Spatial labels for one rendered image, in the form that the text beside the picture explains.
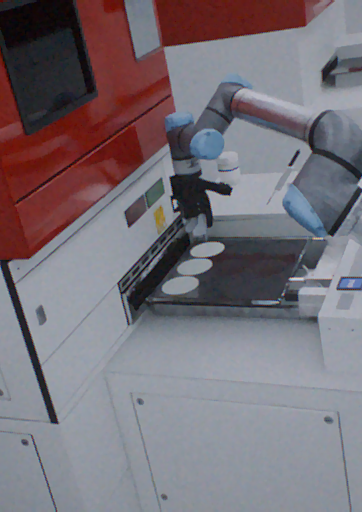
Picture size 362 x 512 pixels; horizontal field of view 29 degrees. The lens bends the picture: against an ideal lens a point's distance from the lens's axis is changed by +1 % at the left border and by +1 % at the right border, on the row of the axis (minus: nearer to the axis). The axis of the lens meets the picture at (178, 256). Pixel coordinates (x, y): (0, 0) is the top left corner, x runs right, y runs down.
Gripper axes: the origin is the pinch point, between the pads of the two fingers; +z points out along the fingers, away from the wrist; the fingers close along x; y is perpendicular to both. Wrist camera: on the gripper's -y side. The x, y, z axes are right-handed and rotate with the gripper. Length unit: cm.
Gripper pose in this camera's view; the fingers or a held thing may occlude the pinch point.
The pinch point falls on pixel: (207, 235)
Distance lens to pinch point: 197.5
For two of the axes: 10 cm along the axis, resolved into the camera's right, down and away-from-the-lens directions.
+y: -8.6, 3.6, -3.7
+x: 4.8, 3.0, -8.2
